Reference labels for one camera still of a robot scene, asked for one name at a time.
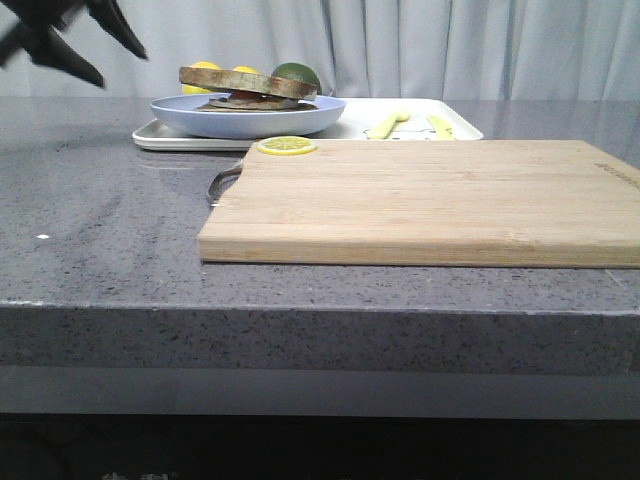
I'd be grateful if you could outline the left yellow lemon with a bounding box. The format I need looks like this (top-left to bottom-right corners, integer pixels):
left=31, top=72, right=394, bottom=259
left=181, top=61, right=220, bottom=94

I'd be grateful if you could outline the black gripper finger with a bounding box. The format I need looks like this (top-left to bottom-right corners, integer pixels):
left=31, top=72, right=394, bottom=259
left=28, top=28, right=105, bottom=88
left=86, top=0, right=148, bottom=60

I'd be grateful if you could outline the white rectangular tray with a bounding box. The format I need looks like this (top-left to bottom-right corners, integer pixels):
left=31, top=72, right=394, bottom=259
left=132, top=98, right=483, bottom=152

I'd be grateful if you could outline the yellow lemon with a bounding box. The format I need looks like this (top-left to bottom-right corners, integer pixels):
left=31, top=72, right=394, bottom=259
left=181, top=61, right=220, bottom=94
left=232, top=65, right=260, bottom=74

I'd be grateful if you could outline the right yellow lemon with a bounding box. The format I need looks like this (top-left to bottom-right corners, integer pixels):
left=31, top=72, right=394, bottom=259
left=232, top=65, right=260, bottom=74

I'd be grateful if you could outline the yellow plastic knife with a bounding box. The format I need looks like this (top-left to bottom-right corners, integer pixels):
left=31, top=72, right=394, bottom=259
left=428, top=115, right=456, bottom=140

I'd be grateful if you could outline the bread slice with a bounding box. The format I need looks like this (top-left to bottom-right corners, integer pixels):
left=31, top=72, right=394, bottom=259
left=196, top=97, right=318, bottom=112
left=179, top=66, right=319, bottom=100

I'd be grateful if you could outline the green lime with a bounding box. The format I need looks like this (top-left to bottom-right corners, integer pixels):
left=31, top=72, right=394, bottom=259
left=271, top=62, right=323, bottom=95

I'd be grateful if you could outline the grey curtain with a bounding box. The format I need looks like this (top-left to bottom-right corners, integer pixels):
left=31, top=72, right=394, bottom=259
left=1, top=1, right=639, bottom=101

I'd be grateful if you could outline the metal cutting board handle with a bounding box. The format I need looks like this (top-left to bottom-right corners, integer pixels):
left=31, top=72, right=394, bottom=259
left=206, top=160, right=243, bottom=208

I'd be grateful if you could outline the yellow plastic fork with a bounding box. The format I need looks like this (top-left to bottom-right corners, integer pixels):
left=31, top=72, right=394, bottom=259
left=366, top=110, right=411, bottom=140

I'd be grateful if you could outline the wooden cutting board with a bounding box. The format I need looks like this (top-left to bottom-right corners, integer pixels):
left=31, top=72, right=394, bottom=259
left=197, top=140, right=639, bottom=268

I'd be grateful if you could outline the light blue plate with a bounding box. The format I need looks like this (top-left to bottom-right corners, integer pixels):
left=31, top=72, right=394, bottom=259
left=150, top=94, right=346, bottom=140

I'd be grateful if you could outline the fried egg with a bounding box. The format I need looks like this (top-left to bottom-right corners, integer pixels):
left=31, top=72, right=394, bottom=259
left=228, top=90, right=263, bottom=103

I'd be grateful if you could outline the lemon slice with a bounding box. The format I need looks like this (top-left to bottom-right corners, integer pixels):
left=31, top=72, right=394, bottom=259
left=257, top=136, right=318, bottom=156

